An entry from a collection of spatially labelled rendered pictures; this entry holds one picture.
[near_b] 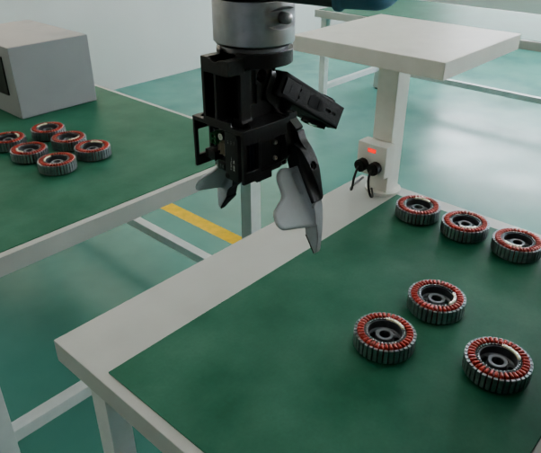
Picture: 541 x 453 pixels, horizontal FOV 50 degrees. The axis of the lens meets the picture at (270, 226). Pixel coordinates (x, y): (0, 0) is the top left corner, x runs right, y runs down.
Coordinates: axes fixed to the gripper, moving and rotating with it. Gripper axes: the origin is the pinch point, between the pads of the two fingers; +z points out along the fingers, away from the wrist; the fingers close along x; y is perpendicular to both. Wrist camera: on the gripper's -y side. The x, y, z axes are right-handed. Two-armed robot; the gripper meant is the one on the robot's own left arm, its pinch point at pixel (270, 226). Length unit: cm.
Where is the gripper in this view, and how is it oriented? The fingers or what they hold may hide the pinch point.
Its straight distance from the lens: 64.9
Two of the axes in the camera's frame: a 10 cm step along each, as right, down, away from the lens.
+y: -6.9, 3.5, -6.3
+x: 7.2, 3.4, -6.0
